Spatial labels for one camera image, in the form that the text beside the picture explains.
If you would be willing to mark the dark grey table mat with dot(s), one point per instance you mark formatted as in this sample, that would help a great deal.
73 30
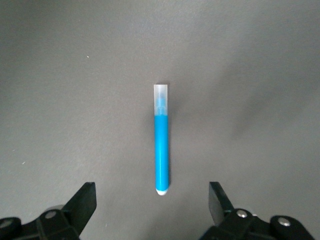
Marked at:
75 75

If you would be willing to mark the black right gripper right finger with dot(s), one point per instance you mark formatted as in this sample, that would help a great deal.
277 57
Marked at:
237 225

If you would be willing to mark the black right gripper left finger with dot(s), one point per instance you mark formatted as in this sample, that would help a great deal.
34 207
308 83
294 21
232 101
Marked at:
50 225

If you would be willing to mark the blue marker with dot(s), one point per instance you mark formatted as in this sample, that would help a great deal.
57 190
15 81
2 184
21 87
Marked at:
162 150

